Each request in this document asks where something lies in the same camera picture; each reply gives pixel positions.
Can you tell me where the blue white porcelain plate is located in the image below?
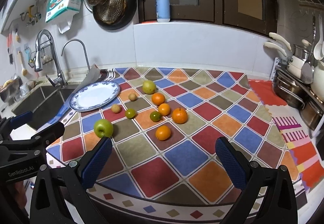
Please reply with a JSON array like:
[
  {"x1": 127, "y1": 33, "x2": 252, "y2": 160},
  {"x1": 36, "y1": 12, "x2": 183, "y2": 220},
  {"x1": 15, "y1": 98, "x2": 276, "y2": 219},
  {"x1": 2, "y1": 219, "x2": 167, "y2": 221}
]
[{"x1": 69, "y1": 81, "x2": 120, "y2": 112}]

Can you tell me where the green apple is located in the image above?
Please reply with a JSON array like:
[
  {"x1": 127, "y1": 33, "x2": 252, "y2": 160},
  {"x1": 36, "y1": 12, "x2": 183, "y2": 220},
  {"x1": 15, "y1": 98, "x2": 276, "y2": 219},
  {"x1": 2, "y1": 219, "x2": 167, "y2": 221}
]
[{"x1": 93, "y1": 119, "x2": 114, "y2": 138}]

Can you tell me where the small tan fruit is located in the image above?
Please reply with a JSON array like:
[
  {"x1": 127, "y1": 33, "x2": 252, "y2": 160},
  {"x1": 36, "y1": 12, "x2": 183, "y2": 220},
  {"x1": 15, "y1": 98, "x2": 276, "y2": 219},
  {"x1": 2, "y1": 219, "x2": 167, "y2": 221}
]
[
  {"x1": 111, "y1": 104, "x2": 121, "y2": 114},
  {"x1": 128, "y1": 93, "x2": 137, "y2": 102}
]

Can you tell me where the small green lime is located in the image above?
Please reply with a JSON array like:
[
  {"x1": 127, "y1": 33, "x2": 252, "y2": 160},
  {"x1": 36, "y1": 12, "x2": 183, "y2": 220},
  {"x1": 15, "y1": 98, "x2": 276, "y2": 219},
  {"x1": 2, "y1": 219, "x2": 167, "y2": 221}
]
[
  {"x1": 149, "y1": 111, "x2": 161, "y2": 122},
  {"x1": 125, "y1": 108, "x2": 137, "y2": 119}
]

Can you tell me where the large orange with stem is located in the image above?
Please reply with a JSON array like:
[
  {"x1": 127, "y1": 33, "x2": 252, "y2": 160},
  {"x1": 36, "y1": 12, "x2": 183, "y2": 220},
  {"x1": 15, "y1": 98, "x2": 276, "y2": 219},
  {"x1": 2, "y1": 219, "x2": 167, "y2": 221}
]
[{"x1": 171, "y1": 107, "x2": 188, "y2": 124}]

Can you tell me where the orange tangerine front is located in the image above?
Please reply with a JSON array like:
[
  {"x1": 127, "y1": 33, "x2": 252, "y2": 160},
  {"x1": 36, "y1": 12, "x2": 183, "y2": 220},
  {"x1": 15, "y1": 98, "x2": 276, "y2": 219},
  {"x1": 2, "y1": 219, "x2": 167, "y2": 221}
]
[{"x1": 155, "y1": 125, "x2": 171, "y2": 141}]

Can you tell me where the orange tangerine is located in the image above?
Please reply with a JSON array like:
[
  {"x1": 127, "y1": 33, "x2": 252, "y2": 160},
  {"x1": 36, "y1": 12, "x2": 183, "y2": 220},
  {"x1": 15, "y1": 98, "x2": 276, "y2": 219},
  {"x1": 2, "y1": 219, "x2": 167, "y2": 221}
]
[
  {"x1": 151, "y1": 92, "x2": 165, "y2": 106},
  {"x1": 158, "y1": 103, "x2": 171, "y2": 116},
  {"x1": 155, "y1": 125, "x2": 171, "y2": 141}
]

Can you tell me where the chrome pull-down kitchen faucet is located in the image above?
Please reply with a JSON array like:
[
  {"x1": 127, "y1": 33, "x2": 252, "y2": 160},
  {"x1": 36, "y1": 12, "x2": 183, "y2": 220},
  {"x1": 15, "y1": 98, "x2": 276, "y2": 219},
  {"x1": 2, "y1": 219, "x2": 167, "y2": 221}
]
[{"x1": 33, "y1": 29, "x2": 68, "y2": 88}]

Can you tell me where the stainless steel sink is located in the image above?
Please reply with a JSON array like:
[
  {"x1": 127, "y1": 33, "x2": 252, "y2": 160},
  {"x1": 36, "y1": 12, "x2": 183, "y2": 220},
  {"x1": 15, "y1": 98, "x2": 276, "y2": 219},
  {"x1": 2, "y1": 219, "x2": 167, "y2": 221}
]
[{"x1": 12, "y1": 85, "x2": 77, "y2": 130}]

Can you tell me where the red striped mat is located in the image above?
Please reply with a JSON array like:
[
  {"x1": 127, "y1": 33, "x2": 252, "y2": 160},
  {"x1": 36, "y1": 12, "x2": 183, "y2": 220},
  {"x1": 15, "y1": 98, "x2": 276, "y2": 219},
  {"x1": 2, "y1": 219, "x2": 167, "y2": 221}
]
[{"x1": 248, "y1": 80, "x2": 323, "y2": 192}]

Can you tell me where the thin gooseneck faucet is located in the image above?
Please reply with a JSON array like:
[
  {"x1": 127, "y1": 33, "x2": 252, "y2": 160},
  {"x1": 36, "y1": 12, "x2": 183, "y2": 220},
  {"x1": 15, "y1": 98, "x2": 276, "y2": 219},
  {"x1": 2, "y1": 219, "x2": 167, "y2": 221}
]
[{"x1": 60, "y1": 39, "x2": 91, "y2": 72}]

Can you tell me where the steel pot on rack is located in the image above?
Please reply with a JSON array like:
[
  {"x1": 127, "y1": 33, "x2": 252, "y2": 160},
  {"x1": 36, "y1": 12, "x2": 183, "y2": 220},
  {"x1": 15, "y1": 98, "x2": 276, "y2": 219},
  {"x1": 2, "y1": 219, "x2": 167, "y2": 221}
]
[{"x1": 273, "y1": 72, "x2": 307, "y2": 110}]

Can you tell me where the colourful diamond pattern tablecloth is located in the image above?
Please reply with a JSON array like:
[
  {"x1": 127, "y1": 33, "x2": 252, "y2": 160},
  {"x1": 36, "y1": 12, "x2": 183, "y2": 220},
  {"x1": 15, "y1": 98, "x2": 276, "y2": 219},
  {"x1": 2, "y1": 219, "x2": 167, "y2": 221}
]
[{"x1": 45, "y1": 66, "x2": 308, "y2": 221}]

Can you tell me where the steel slotted spatula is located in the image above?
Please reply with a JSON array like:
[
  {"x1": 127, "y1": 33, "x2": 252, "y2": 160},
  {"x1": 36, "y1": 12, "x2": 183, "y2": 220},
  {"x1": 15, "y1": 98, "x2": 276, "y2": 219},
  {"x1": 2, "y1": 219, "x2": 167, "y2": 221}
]
[{"x1": 301, "y1": 13, "x2": 316, "y2": 85}]

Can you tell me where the green white bag box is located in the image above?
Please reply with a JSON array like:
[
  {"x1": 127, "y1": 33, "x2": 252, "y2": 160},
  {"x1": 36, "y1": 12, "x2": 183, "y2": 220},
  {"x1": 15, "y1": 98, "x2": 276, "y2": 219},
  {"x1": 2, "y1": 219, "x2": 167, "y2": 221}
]
[{"x1": 45, "y1": 0, "x2": 82, "y2": 23}]

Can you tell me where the brass perforated strainer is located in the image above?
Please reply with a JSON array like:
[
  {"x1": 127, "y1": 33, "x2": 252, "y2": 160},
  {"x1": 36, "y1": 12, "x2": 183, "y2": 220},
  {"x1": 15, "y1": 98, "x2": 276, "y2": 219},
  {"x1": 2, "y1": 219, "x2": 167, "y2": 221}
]
[{"x1": 92, "y1": 0, "x2": 126, "y2": 25}]

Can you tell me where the white plastic ladle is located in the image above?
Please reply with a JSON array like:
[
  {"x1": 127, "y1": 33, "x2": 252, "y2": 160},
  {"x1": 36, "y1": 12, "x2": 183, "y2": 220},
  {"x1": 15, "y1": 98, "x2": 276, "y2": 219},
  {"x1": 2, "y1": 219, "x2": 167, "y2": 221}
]
[{"x1": 313, "y1": 14, "x2": 323, "y2": 60}]

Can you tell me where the black frying pan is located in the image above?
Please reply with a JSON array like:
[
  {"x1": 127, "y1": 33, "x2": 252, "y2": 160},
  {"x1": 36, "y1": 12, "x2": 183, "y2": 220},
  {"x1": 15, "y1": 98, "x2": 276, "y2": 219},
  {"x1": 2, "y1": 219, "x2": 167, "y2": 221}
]
[{"x1": 98, "y1": 0, "x2": 137, "y2": 31}]

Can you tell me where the blue white pump bottle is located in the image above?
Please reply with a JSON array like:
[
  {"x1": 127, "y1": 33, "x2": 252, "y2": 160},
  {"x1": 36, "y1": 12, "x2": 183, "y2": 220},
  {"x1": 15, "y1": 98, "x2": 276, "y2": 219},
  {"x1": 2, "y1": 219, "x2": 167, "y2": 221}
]
[{"x1": 155, "y1": 0, "x2": 170, "y2": 23}]

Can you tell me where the wire sink caddy basket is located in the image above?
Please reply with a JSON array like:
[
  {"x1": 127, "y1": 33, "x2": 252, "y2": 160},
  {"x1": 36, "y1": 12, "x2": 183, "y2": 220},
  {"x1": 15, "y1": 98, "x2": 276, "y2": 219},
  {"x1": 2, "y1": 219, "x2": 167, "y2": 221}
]
[{"x1": 28, "y1": 41, "x2": 53, "y2": 68}]

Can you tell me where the white handled pot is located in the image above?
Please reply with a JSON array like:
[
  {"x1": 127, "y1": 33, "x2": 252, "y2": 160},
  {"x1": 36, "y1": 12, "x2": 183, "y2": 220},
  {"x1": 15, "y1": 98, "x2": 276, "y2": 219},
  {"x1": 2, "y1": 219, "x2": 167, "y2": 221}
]
[{"x1": 264, "y1": 32, "x2": 310, "y2": 79}]

